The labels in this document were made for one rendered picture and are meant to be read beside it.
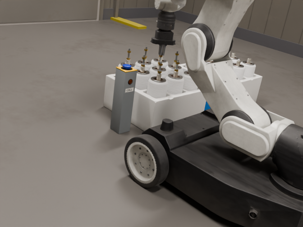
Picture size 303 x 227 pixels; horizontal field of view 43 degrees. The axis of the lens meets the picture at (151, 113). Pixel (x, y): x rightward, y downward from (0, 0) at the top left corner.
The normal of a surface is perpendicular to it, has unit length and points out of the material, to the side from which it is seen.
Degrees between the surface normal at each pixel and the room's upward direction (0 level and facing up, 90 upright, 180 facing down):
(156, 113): 90
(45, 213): 0
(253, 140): 90
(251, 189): 0
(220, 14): 90
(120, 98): 90
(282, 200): 0
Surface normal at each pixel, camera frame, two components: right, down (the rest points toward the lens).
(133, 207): 0.13, -0.91
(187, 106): 0.67, 0.38
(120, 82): -0.73, 0.18
